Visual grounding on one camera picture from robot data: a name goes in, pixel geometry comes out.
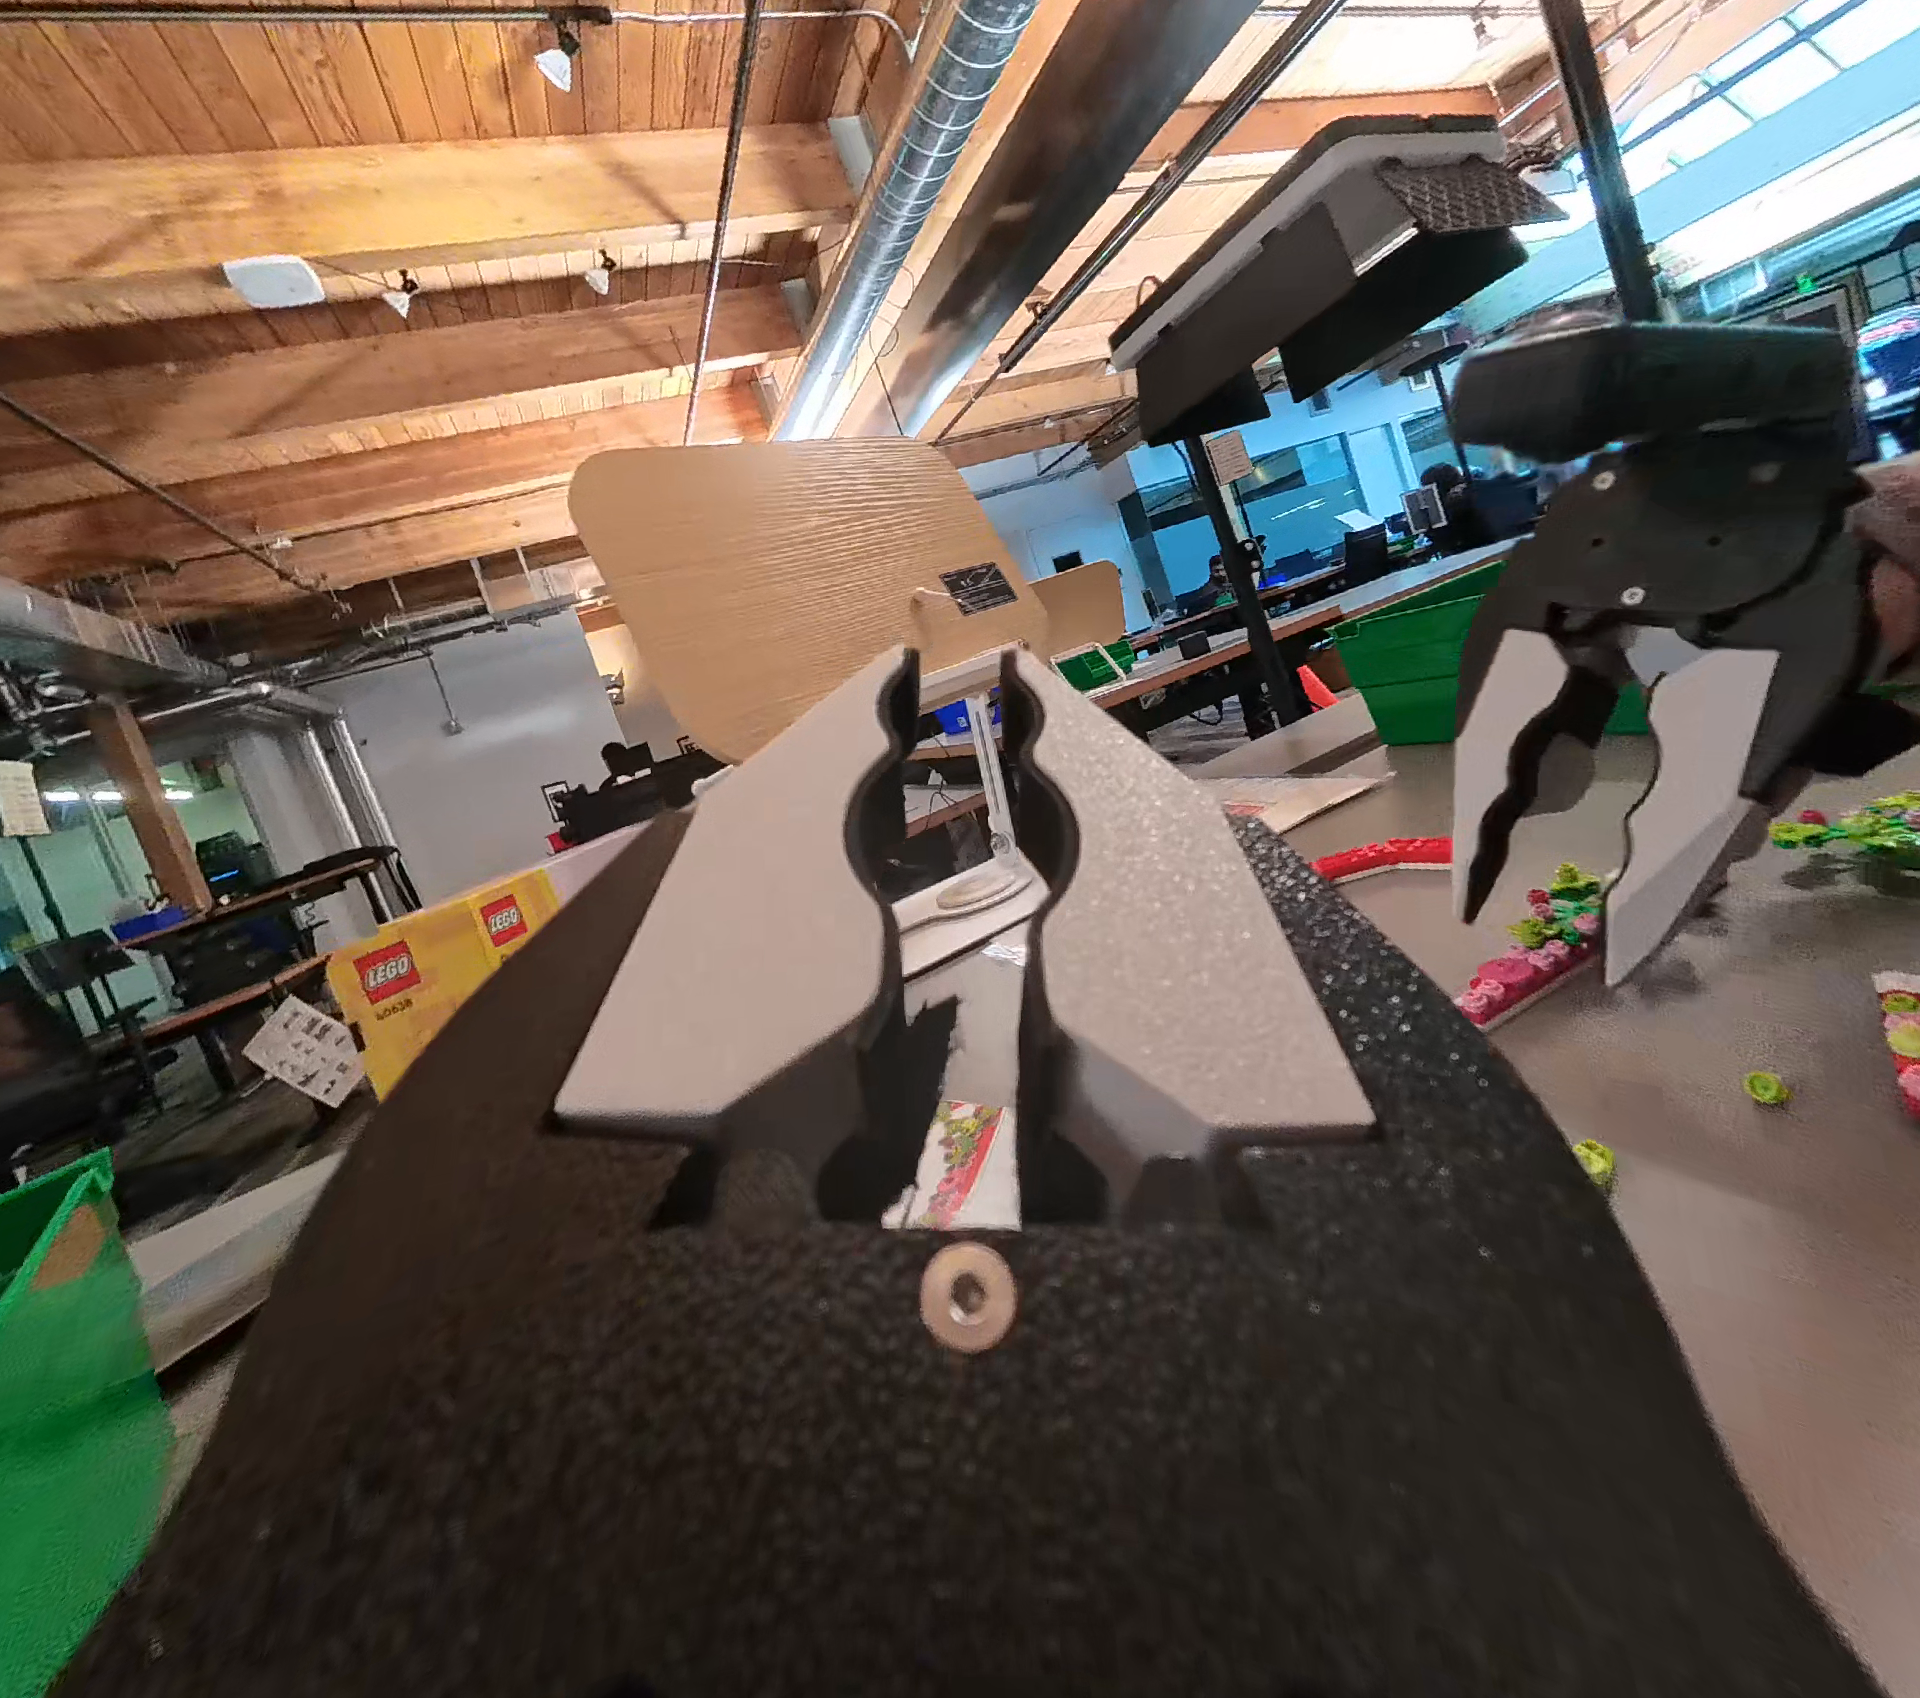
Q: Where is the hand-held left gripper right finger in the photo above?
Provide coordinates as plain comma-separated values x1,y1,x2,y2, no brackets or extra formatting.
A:
996,649,1381,1232

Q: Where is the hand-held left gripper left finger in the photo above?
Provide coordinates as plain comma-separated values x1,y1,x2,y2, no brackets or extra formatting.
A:
552,644,924,1232

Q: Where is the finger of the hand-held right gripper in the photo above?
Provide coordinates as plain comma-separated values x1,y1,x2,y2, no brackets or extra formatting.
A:
1595,644,1787,992
1446,625,1638,932

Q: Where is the red lego heart frame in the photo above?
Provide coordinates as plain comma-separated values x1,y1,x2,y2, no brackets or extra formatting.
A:
1308,834,1458,890

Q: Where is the pink flower lego strip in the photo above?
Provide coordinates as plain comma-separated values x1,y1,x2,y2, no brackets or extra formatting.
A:
1454,860,1610,1031

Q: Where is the person's right forearm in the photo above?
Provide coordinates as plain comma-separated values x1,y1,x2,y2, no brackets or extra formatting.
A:
1848,495,1920,697

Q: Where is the lime green lego flower cluster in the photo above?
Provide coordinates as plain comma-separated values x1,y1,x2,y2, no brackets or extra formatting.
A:
1765,790,1920,899

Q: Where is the yellow and white lego box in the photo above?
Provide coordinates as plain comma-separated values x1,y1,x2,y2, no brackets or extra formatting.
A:
324,869,564,1101

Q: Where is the red lego plate with flowers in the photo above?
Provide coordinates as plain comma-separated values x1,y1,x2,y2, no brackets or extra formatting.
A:
1872,971,1920,1123

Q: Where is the green plastic bin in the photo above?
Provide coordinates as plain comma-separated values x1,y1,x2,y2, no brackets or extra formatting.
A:
0,1147,180,1698
1325,559,1651,748

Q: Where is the white paper sheet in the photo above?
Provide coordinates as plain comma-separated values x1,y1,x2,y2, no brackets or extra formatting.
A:
1199,769,1398,839

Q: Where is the black light stand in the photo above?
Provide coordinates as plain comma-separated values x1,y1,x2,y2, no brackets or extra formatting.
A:
1184,431,1292,741

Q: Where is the wooden chair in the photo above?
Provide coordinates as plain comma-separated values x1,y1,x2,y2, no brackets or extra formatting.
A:
1034,559,1129,680

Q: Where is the rounded pale wooden panel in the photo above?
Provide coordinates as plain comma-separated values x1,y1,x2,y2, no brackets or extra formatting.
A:
565,438,1051,942

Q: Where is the white printed sheet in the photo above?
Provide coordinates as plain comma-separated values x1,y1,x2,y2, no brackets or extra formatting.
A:
242,992,370,1110

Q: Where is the black stand pole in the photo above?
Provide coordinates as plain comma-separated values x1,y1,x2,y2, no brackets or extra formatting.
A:
1375,0,1674,328

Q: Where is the dark office desk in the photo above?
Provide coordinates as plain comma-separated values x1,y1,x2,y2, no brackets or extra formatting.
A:
103,843,413,1086

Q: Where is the studio light panel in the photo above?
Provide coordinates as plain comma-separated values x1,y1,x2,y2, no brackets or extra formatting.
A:
1106,114,1569,448

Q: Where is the metal conduit pipe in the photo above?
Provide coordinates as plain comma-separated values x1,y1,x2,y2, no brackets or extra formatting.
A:
682,0,800,448

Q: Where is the silver ventilation duct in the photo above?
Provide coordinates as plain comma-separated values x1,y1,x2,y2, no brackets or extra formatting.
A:
763,0,1158,441

